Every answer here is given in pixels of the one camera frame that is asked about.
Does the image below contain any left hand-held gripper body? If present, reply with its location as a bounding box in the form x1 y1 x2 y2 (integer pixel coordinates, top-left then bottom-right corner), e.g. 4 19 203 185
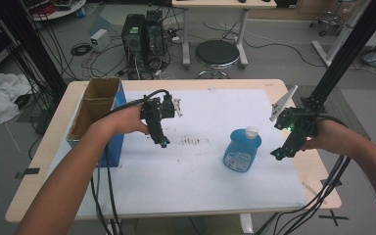
139 92 184 122

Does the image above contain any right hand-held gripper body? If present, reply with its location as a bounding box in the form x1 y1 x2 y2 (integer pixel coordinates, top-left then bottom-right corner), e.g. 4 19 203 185
269 84 325 139

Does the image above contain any blue bottle with white cap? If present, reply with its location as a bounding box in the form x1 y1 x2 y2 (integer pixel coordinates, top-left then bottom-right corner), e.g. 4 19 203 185
222 125 262 173

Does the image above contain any blue cardboard box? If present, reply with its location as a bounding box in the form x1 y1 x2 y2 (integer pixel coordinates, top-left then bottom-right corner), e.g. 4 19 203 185
66 76 127 168

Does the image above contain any person's left hand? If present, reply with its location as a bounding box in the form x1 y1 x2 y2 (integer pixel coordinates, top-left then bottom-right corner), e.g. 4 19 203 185
107 103 151 136

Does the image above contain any person's right hand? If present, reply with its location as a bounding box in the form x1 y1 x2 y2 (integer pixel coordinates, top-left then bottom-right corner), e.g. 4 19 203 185
302 118 353 154

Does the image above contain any dark floor mat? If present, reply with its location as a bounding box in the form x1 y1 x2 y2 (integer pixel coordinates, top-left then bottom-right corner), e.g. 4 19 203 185
286 84 372 142

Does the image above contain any white table mat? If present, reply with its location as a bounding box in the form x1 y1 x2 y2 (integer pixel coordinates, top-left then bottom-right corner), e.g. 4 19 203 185
47 88 308 218

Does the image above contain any black computer tower green label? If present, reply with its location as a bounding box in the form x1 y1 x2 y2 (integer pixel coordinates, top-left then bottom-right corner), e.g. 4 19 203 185
120 13 147 59

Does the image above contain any black round stool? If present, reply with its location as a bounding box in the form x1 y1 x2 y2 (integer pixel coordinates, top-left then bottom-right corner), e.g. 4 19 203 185
194 39 241 80

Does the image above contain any white table leg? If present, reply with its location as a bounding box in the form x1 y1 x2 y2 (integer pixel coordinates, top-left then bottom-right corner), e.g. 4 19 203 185
239 213 255 235

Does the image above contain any small white device box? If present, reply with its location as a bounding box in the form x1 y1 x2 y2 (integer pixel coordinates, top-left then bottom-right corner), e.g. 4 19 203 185
89 28 112 53

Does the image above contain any white desk leg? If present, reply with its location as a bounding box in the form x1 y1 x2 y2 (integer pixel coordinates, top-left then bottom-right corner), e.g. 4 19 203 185
311 0 372 69

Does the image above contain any office chair wheel base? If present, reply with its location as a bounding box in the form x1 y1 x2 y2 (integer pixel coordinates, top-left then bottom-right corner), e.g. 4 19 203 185
308 11 346 37

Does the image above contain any light desk with white legs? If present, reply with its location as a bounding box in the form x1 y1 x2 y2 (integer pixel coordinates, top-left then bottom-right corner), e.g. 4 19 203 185
170 0 278 70

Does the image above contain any round white table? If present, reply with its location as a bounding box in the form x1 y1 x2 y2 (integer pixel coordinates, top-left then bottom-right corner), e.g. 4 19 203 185
28 0 88 23

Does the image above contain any black tape strip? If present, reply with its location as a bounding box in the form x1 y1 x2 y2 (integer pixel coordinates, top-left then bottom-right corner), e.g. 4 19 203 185
14 166 41 180

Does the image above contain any light wooden table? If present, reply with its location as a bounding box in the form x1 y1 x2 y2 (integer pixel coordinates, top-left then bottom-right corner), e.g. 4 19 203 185
5 78 343 224

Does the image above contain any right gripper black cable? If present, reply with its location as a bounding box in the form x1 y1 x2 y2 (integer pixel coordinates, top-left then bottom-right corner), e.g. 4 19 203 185
254 112 353 235

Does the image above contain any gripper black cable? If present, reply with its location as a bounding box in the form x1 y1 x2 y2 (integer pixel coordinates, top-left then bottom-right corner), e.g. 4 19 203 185
89 88 172 235
254 112 353 235

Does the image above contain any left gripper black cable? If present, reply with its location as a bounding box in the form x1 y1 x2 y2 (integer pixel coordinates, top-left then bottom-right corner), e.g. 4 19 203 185
89 88 172 235

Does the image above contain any black metal frame post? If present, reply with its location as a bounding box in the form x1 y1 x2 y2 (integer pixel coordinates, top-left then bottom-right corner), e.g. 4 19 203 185
302 0 376 114
0 0 69 99

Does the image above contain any coiled black cable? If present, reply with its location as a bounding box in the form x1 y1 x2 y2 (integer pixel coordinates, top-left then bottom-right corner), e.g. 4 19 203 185
70 42 93 57

